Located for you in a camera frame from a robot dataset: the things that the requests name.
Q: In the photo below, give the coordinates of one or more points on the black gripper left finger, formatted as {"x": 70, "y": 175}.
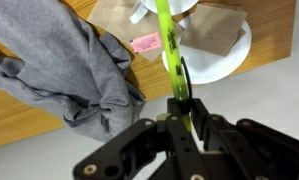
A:
{"x": 139, "y": 146}

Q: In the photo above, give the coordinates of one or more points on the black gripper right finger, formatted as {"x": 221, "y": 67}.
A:
{"x": 249, "y": 150}

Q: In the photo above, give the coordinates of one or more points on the green marker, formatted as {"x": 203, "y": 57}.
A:
{"x": 170, "y": 43}

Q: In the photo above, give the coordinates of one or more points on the small white paper plate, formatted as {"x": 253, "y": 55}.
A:
{"x": 209, "y": 68}

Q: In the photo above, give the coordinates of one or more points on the pink sticky note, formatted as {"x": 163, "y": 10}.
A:
{"x": 145, "y": 42}

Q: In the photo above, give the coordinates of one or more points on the grey cloth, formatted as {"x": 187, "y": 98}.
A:
{"x": 55, "y": 56}

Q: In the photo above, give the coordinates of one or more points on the brown napkin on small plate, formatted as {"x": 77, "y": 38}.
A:
{"x": 212, "y": 28}

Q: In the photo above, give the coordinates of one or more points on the brown napkin beside mug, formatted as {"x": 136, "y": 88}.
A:
{"x": 115, "y": 20}

